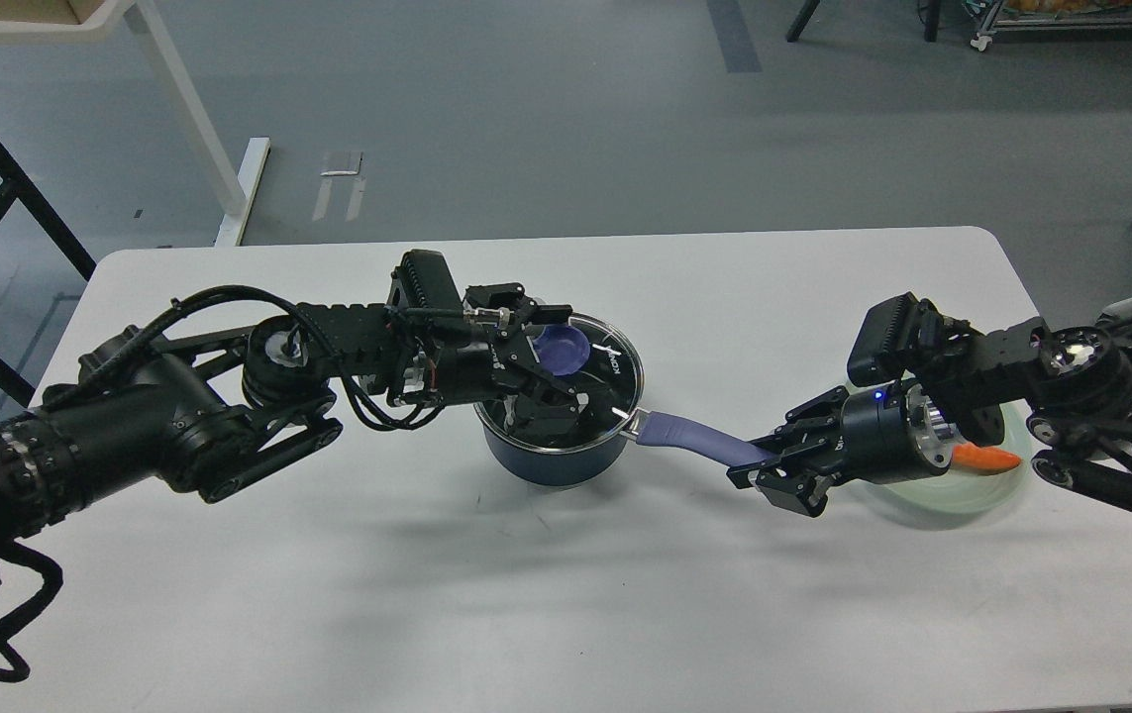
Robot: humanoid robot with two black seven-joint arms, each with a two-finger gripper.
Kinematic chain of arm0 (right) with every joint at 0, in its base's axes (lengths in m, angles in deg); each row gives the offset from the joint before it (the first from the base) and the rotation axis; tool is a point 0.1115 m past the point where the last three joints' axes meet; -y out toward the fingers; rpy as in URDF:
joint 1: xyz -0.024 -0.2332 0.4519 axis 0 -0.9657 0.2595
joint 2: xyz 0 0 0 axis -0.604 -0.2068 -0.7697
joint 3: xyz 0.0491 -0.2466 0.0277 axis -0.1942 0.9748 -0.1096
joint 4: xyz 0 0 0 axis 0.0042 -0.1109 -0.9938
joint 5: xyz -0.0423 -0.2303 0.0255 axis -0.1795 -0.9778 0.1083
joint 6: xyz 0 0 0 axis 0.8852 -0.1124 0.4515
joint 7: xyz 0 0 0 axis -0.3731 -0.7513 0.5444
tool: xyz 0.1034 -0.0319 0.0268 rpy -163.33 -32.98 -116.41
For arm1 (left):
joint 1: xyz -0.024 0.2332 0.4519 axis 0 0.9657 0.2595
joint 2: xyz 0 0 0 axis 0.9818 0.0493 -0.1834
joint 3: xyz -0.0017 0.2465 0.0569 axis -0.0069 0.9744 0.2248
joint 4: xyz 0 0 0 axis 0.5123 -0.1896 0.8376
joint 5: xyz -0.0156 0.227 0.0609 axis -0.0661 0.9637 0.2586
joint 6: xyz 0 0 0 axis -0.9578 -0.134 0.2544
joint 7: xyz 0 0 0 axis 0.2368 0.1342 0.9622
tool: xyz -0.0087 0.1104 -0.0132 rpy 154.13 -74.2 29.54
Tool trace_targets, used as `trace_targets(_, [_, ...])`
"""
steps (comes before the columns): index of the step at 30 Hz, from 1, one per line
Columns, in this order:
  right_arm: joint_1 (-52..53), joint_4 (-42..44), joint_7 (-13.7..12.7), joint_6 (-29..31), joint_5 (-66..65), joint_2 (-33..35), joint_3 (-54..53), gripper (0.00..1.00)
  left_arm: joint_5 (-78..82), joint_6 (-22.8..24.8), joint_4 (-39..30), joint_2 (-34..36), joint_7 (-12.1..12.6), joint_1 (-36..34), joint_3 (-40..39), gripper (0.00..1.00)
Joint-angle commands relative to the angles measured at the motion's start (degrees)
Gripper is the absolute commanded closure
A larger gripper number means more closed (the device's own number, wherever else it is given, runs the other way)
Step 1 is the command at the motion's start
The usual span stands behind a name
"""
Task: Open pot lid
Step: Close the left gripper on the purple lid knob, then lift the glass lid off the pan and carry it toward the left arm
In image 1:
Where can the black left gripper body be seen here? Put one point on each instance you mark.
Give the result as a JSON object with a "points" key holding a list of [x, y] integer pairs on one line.
{"points": [[472, 363]]}

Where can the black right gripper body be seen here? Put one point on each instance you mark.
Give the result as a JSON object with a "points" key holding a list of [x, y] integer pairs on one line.
{"points": [[876, 442]]}

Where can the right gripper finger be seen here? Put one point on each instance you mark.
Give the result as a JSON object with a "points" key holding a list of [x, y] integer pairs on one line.
{"points": [[798, 484], [814, 426]]}

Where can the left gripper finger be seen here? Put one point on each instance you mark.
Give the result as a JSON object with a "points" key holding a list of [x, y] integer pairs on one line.
{"points": [[524, 312], [541, 408]]}

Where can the glass lid purple knob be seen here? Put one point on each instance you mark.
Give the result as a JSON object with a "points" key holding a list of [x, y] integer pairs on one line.
{"points": [[604, 371]]}

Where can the dark blue saucepan purple handle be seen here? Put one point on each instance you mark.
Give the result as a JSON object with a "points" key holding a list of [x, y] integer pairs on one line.
{"points": [[582, 458]]}

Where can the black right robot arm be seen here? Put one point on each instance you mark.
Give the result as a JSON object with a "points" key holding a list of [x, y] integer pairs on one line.
{"points": [[919, 380]]}

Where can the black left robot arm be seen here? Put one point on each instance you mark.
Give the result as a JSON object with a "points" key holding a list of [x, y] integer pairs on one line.
{"points": [[233, 384]]}

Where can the translucent green plate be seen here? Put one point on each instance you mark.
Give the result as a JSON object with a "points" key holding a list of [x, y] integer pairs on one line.
{"points": [[959, 492]]}

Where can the orange toy carrot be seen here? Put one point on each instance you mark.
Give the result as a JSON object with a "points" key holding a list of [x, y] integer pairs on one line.
{"points": [[970, 458]]}

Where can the black stand legs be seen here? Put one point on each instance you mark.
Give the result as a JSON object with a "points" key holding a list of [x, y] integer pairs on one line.
{"points": [[817, 18]]}

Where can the metal wheeled cart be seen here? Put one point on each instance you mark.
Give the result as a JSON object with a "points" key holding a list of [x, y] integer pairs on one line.
{"points": [[991, 18]]}

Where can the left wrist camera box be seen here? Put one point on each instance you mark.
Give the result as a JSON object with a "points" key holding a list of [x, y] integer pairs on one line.
{"points": [[423, 293]]}

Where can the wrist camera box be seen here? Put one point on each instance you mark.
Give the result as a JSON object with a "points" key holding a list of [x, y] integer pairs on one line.
{"points": [[423, 293], [896, 335]]}

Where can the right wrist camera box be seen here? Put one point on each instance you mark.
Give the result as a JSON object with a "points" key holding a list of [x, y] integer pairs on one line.
{"points": [[896, 335]]}

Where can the white desk frame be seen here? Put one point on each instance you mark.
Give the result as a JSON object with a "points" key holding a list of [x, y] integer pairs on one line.
{"points": [[68, 22]]}

